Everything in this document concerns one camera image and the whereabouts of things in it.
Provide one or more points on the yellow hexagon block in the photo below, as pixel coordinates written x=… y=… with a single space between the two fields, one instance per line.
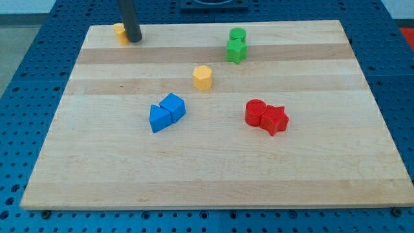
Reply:
x=202 y=78

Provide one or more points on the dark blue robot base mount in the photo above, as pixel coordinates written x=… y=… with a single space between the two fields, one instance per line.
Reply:
x=191 y=5

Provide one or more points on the green cylinder block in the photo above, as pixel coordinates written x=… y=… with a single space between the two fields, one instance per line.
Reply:
x=237 y=33

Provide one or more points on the blue triangle block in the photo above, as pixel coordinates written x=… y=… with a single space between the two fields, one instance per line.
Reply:
x=159 y=118

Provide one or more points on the red cylinder block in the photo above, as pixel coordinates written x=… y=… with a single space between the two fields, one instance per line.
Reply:
x=254 y=110

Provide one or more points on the red star block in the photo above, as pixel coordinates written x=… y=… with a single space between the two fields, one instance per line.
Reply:
x=274 y=120

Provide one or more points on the yellow block behind stick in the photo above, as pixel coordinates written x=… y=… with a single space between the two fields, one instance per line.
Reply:
x=120 y=33

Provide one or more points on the light wooden board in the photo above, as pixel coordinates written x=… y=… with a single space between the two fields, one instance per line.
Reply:
x=101 y=154

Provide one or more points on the dark grey cylindrical robot stick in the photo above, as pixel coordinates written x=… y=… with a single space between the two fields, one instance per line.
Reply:
x=129 y=17

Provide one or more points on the blue cube block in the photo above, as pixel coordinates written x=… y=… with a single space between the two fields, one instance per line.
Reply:
x=175 y=105

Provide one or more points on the green star block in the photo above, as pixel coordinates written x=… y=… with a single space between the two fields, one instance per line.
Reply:
x=236 y=51

